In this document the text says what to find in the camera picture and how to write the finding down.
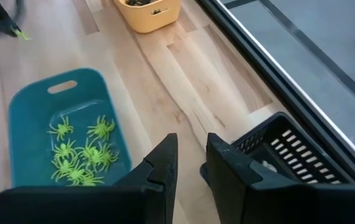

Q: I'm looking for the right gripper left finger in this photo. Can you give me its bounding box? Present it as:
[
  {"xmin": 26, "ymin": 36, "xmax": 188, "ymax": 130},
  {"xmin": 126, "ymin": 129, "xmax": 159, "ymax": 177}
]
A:
[{"xmin": 0, "ymin": 133, "xmax": 179, "ymax": 224}]

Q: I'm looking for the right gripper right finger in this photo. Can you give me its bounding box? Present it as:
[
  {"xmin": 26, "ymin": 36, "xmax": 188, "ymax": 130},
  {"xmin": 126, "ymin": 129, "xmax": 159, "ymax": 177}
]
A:
[{"xmin": 206, "ymin": 132, "xmax": 355, "ymax": 224}]

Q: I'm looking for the white plastic skull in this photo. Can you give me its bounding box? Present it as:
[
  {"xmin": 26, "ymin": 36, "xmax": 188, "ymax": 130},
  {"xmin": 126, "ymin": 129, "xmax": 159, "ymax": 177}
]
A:
[{"xmin": 260, "ymin": 160, "xmax": 278, "ymax": 174}]

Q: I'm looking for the black slotted plastic basket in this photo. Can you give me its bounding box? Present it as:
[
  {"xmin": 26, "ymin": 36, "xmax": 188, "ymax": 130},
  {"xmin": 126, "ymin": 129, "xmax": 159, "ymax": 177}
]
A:
[{"xmin": 199, "ymin": 111, "xmax": 355, "ymax": 187}]

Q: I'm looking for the teal plastic bin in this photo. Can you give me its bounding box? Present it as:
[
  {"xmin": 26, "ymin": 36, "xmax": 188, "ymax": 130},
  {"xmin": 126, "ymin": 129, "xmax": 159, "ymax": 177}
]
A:
[{"xmin": 7, "ymin": 67, "xmax": 134, "ymax": 188}]

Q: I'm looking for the orange plastic bin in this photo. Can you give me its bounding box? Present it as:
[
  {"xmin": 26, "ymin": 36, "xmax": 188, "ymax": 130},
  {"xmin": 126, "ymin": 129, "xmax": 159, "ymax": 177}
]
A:
[{"xmin": 113, "ymin": 0, "xmax": 182, "ymax": 34}]

